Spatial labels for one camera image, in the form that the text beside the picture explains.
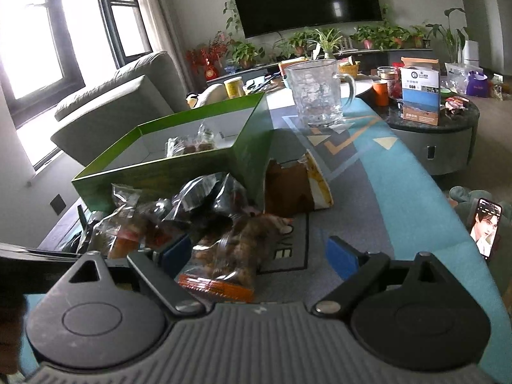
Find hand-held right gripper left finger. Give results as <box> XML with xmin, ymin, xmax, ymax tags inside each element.
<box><xmin>66</xmin><ymin>233</ymin><xmax>205</xmax><ymax>316</ymax></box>

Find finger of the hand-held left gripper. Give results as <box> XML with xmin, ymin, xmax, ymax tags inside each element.
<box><xmin>0</xmin><ymin>243</ymin><xmax>83</xmax><ymax>262</ymax></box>
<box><xmin>68</xmin><ymin>205</ymin><xmax>91</xmax><ymax>253</ymax></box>

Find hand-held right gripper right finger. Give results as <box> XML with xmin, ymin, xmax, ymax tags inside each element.
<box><xmin>312</xmin><ymin>236</ymin><xmax>459</xmax><ymax>315</ymax></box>

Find green cardboard box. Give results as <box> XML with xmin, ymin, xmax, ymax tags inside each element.
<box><xmin>71</xmin><ymin>92</ymin><xmax>276</xmax><ymax>219</ymax></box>

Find clear packet of brown snacks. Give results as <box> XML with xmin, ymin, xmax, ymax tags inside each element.
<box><xmin>166</xmin><ymin>122</ymin><xmax>219</xmax><ymax>156</ymax></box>

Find person's left forearm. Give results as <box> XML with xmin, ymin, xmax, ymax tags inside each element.
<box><xmin>0</xmin><ymin>296</ymin><xmax>27</xmax><ymax>377</ymax></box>

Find crumpled clear packet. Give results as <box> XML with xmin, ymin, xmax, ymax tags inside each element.
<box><xmin>110</xmin><ymin>183</ymin><xmax>142</xmax><ymax>217</ymax></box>

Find red orange snack packet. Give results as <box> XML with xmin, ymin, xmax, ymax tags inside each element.
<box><xmin>86</xmin><ymin>208</ymin><xmax>177</xmax><ymax>259</ymax></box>

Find gold brown snack packet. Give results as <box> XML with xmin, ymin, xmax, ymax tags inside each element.
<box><xmin>264</xmin><ymin>150</ymin><xmax>333</xmax><ymax>217</ymax></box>

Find grey armchair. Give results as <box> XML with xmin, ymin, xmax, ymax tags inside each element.
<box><xmin>50</xmin><ymin>50</ymin><xmax>227</xmax><ymax>166</ymax></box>

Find dark round side table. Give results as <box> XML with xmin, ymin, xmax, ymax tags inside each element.
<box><xmin>354</xmin><ymin>76</ymin><xmax>481</xmax><ymax>177</ymax></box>

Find smartphone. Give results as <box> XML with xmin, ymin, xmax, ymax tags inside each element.
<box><xmin>469</xmin><ymin>197</ymin><xmax>503</xmax><ymax>260</ymax></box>

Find clear glass mug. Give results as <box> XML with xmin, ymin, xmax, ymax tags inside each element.
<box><xmin>284</xmin><ymin>59</ymin><xmax>356</xmax><ymax>128</ymax></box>

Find orange cup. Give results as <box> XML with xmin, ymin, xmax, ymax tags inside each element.
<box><xmin>372</xmin><ymin>80</ymin><xmax>390</xmax><ymax>107</ymax></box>

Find white round table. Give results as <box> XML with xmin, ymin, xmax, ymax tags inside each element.
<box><xmin>200</xmin><ymin>70</ymin><xmax>377</xmax><ymax>100</ymax></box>

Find yellow can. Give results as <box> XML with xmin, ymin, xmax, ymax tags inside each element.
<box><xmin>223</xmin><ymin>76</ymin><xmax>245</xmax><ymax>99</ymax></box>

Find white printed box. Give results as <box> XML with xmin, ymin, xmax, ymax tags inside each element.
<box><xmin>401</xmin><ymin>66</ymin><xmax>441</xmax><ymax>125</ymax></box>

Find large black-framed window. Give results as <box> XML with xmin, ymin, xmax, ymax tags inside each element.
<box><xmin>0</xmin><ymin>0</ymin><xmax>86</xmax><ymax>129</ymax></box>

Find wicker basket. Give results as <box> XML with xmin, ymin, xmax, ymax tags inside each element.
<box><xmin>338</xmin><ymin>58</ymin><xmax>361</xmax><ymax>76</ymax></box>

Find orange box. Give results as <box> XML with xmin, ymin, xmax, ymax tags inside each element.
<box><xmin>279</xmin><ymin>59</ymin><xmax>310</xmax><ymax>73</ymax></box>

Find narrow black-framed window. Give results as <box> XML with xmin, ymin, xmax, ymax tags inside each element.
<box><xmin>94</xmin><ymin>0</ymin><xmax>155</xmax><ymax>68</ymax></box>

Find light curtain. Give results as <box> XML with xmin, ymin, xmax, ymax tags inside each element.
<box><xmin>132</xmin><ymin>0</ymin><xmax>188</xmax><ymax>100</ymax></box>

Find red flowering plant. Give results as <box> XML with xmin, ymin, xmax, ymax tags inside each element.
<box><xmin>186</xmin><ymin>31</ymin><xmax>233</xmax><ymax>68</ymax></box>

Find potted green plant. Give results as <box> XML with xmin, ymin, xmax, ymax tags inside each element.
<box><xmin>276</xmin><ymin>32</ymin><xmax>316</xmax><ymax>59</ymax></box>
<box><xmin>380</xmin><ymin>26</ymin><xmax>435</xmax><ymax>49</ymax></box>
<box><xmin>228</xmin><ymin>40</ymin><xmax>265</xmax><ymax>68</ymax></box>
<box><xmin>350</xmin><ymin>26</ymin><xmax>382</xmax><ymax>51</ymax></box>

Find spider plant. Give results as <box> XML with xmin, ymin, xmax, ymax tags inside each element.
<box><xmin>310</xmin><ymin>28</ymin><xmax>347</xmax><ymax>60</ymax></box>

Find purple bag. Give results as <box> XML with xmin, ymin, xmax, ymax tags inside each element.
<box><xmin>466</xmin><ymin>71</ymin><xmax>489</xmax><ymax>97</ymax></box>

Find white humidifier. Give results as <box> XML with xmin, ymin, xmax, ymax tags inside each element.
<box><xmin>462</xmin><ymin>40</ymin><xmax>480</xmax><ymax>65</ymax></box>

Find peace lily plant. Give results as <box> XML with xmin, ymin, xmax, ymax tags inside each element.
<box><xmin>426</xmin><ymin>7</ymin><xmax>470</xmax><ymax>64</ymax></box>

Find black wall television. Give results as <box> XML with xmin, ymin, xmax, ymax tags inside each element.
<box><xmin>226</xmin><ymin>0</ymin><xmax>385</xmax><ymax>40</ymax></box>

